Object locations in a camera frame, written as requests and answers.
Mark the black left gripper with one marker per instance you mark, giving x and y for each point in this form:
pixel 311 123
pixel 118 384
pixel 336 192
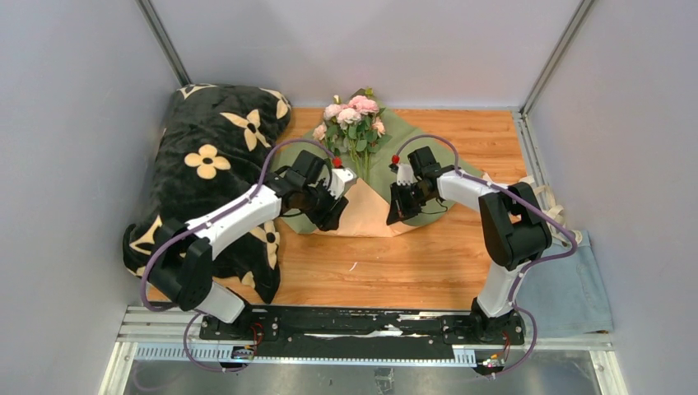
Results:
pixel 328 218

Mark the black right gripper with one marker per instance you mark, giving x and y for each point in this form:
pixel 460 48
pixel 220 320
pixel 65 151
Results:
pixel 400 210

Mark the green and peach wrapping paper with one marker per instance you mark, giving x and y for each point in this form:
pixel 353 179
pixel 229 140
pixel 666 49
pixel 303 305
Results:
pixel 368 207

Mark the pink fake flower bouquet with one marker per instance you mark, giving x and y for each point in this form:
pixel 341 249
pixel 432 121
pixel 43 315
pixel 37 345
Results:
pixel 354 128

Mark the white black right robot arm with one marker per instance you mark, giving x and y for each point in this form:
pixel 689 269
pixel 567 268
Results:
pixel 513 229

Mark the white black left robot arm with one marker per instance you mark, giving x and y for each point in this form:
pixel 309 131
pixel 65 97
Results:
pixel 181 262

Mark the black floral plush blanket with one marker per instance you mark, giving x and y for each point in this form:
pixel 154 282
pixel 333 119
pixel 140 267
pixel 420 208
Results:
pixel 215 140

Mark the blue denim tote bag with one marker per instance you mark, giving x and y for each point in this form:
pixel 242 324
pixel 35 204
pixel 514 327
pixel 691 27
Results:
pixel 567 296

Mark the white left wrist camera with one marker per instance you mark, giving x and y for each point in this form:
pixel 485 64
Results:
pixel 340 180

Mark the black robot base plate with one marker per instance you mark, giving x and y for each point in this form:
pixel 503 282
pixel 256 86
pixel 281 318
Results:
pixel 344 333

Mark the aluminium front frame rail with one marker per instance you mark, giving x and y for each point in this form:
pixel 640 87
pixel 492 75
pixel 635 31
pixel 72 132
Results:
pixel 164 354

